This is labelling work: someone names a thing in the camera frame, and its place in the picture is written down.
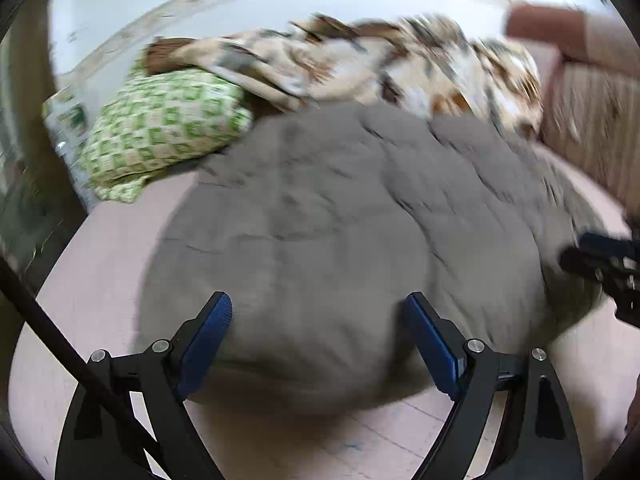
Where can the green white plastic bag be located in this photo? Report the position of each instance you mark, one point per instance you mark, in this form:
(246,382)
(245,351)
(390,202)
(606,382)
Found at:
(65,130)

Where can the beige brown patterned blanket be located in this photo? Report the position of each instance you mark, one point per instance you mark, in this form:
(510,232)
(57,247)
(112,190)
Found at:
(380,70)

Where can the padded bed headboard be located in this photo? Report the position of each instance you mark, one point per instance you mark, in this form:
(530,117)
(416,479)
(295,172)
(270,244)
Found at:
(590,100)

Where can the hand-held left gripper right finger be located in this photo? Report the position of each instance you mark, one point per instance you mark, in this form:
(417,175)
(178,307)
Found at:
(430,345)

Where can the green checkered pillow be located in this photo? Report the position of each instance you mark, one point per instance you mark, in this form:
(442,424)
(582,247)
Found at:
(165,120)

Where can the grey padded jacket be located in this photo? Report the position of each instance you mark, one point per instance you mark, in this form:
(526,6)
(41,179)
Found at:
(320,240)

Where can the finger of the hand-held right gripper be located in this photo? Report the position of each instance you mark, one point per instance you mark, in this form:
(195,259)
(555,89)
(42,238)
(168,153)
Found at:
(600,252)
(627,300)

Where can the window with wooden frame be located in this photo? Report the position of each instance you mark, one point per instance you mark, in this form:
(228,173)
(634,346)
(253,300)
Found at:
(25,160)

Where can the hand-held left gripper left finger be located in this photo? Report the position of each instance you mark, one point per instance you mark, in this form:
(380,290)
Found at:
(207,340)

